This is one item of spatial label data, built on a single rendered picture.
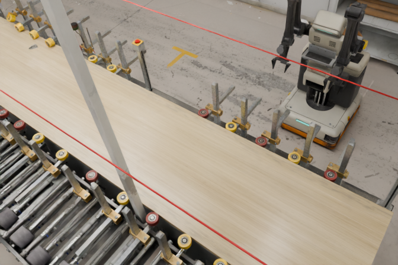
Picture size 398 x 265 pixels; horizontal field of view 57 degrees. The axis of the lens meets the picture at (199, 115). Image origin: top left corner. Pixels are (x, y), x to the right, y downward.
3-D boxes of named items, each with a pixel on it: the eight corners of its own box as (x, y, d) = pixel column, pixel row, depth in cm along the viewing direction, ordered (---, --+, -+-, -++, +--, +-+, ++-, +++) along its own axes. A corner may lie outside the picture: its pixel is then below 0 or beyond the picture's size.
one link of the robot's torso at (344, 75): (315, 78, 342) (320, 57, 323) (345, 89, 329) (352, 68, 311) (302, 95, 328) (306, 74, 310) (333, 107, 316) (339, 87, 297)
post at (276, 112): (270, 151, 278) (275, 107, 243) (275, 152, 277) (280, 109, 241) (269, 154, 276) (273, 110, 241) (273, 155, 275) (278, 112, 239)
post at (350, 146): (334, 181, 255) (350, 139, 220) (340, 184, 254) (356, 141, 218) (333, 185, 253) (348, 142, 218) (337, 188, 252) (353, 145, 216)
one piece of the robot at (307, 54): (306, 59, 311) (310, 38, 295) (337, 70, 299) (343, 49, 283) (297, 70, 303) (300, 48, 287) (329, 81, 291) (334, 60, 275)
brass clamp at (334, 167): (329, 165, 250) (330, 161, 246) (349, 174, 243) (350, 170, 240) (325, 171, 246) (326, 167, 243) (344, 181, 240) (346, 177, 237)
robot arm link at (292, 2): (303, -10, 247) (288, -14, 252) (299, -7, 244) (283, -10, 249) (295, 42, 279) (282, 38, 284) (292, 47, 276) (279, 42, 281)
